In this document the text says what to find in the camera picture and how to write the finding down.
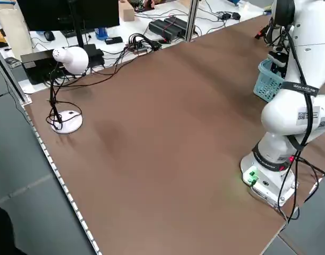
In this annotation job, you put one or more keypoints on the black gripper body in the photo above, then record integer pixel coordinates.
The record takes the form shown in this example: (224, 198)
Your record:
(278, 72)

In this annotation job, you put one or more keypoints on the orange black barcode scanner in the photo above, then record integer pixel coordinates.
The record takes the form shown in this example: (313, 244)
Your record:
(258, 35)

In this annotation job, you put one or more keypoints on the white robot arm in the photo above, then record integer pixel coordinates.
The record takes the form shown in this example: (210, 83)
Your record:
(282, 117)

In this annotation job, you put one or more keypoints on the light blue plastic basket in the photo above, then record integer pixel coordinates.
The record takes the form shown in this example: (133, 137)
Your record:
(266, 85)

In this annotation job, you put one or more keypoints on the black power adapter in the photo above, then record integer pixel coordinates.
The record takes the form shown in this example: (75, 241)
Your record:
(235, 16)
(226, 16)

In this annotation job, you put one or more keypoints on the black power supply box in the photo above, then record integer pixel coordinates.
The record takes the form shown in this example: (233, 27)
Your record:
(177, 24)
(162, 27)

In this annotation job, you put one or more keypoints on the wooden block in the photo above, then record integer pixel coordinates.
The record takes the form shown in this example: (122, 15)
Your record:
(126, 12)

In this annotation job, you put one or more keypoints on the small black device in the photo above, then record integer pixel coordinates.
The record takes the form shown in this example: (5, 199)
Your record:
(113, 40)

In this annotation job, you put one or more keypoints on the blue white box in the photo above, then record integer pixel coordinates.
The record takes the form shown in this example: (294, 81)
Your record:
(102, 33)

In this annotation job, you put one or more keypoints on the black flat device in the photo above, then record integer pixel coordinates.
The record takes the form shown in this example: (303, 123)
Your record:
(94, 55)

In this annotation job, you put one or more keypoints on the white desk lamp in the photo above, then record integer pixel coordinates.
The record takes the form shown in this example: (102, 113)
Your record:
(72, 59)

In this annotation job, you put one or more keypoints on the black keyboard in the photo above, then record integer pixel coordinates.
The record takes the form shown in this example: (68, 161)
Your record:
(69, 32)

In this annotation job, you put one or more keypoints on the black computer monitor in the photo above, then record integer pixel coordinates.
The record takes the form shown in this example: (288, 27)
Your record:
(59, 13)

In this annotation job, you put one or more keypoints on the black computer mouse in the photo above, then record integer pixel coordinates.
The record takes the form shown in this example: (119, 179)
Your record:
(49, 35)

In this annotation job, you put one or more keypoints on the beige cloth bag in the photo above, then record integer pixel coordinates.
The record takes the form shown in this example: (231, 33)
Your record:
(13, 29)

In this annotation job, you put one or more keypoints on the aluminium frame post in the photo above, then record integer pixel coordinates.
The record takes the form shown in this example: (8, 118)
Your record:
(191, 21)

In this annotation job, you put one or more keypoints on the aluminium frame rail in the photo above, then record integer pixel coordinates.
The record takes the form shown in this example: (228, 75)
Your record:
(11, 77)

